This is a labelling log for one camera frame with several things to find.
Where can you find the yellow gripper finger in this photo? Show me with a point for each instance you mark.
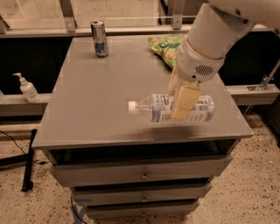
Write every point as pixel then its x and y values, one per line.
pixel 174 82
pixel 184 99

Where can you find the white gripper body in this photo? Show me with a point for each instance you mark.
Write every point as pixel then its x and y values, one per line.
pixel 193 65

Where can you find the blue plastic water bottle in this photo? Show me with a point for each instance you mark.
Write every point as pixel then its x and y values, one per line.
pixel 157 108

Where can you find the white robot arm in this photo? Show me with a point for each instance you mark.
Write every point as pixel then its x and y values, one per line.
pixel 201 54

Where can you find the white pump dispenser bottle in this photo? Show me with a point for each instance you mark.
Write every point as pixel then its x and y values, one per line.
pixel 27 88

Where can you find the green snack bag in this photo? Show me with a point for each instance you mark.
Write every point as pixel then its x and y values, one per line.
pixel 166 48

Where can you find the top grey drawer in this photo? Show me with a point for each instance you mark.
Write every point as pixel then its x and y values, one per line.
pixel 142 171

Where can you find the grey drawer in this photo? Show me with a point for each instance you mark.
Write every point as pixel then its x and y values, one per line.
pixel 161 193
pixel 141 209
pixel 142 171

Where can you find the silver blue drink can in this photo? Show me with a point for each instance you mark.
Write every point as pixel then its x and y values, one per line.
pixel 99 38

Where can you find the grey drawer cabinet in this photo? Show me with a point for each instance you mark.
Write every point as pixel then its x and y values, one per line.
pixel 86 120

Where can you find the middle grey drawer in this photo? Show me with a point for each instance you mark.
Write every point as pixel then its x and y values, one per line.
pixel 161 193

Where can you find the bottom grey drawer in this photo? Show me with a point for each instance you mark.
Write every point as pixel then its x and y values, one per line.
pixel 141 209

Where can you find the black bar on floor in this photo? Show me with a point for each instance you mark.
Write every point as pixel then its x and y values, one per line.
pixel 27 183

